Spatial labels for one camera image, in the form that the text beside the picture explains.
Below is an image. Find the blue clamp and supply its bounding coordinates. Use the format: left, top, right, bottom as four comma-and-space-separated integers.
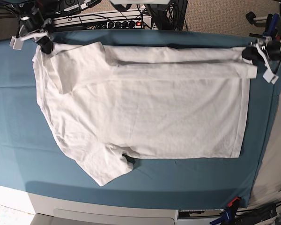
248, 14, 280, 39
209, 207, 237, 225

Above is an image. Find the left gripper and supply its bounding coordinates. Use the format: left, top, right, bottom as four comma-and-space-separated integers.
242, 39, 281, 70

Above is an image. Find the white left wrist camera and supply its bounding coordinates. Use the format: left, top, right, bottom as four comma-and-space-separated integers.
263, 70, 279, 84

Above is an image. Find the black caster wheel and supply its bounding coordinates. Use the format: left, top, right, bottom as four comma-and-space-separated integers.
245, 11, 256, 25

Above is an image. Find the blue clamp top right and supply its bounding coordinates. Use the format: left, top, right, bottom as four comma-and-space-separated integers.
248, 14, 280, 39

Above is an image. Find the teal table cloth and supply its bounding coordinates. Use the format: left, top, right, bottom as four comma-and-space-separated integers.
0, 40, 281, 209

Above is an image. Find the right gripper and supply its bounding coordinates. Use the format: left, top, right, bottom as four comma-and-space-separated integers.
18, 9, 53, 54

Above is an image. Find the orange black bottom clamp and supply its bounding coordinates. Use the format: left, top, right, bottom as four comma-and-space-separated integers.
228, 197, 242, 211

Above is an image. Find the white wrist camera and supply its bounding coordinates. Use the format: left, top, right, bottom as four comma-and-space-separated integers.
263, 70, 279, 84
9, 36, 23, 50

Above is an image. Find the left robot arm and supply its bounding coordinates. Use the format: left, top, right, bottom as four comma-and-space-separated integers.
242, 0, 281, 74

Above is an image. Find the blue clamp bottom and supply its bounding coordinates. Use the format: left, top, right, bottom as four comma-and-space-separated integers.
209, 207, 237, 225

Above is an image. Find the black power strip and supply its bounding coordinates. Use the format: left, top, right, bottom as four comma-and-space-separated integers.
107, 20, 144, 29

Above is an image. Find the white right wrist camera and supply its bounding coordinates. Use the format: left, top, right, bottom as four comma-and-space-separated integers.
9, 36, 23, 50

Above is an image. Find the white T-shirt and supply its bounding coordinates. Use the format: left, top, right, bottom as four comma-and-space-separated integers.
32, 42, 258, 186

